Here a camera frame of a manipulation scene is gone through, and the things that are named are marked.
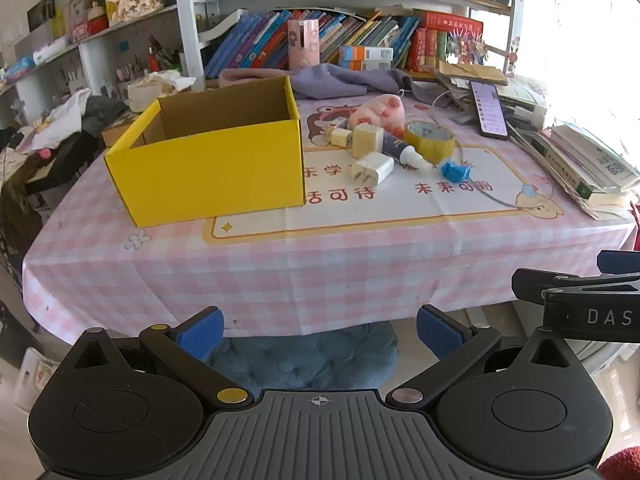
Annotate white crumpled cloth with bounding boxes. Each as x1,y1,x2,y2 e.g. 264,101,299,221
127,71,197,111

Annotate white shelf frame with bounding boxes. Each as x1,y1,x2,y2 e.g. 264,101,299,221
0,0,523,126

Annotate brown paper envelope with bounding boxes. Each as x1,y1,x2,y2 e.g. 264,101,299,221
439,60,508,86

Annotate colourful paper decoration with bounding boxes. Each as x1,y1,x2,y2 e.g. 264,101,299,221
447,30,488,65

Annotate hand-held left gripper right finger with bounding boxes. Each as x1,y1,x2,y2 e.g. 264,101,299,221
385,304,583,411

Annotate red book set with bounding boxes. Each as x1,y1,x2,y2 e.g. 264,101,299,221
405,10,485,72

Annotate cream cube charger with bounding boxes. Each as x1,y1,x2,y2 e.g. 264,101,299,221
352,124,385,158

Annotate stack of white books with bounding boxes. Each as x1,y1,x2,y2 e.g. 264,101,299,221
530,122,640,221

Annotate pink plush paw toy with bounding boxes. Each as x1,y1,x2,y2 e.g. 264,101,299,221
348,96,407,136

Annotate blue clip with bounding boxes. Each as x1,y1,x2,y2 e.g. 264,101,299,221
440,160,473,182

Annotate purple cloth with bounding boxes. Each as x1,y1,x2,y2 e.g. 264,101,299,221
290,64,451,106

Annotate pink checked tablecloth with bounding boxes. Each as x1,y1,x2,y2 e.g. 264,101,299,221
22,72,638,346

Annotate white charger plug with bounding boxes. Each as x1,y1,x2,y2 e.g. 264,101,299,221
350,152,396,189

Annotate black smartphone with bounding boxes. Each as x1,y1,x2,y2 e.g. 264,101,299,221
469,80,511,140

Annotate white cable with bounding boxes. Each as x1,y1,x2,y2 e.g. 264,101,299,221
434,87,555,209

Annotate dark blue glue tube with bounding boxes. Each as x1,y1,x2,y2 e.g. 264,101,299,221
381,135,433,175

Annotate pile of clothes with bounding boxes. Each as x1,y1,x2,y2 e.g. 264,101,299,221
0,87,131,261

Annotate white power adapter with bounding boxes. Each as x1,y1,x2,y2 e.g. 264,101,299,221
500,102,548,129

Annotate yellow tape roll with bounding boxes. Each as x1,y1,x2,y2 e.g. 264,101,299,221
403,121,456,165

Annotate yellow cardboard box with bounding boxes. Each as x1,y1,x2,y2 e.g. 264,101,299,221
103,76,306,228

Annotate blue seat cushion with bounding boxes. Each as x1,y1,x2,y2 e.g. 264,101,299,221
207,321,401,392

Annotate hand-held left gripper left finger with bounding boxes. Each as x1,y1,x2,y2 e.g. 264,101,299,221
60,306,253,413

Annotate pen holders with pens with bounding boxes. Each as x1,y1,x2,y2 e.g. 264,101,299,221
115,35,183,85

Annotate row of colourful books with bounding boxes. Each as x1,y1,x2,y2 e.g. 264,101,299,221
204,9,421,80

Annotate mauve cloth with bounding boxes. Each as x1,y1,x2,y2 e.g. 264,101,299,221
218,67,301,92

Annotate small cream plug adapter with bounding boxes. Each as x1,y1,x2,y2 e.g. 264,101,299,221
326,127,356,150

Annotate pink cylindrical box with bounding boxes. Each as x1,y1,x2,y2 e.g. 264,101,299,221
287,18,321,71

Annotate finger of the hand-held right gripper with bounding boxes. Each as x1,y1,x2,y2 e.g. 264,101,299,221
596,249,640,274
511,268,640,305

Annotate red fuzzy cloth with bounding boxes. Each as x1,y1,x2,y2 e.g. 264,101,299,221
597,447,640,480

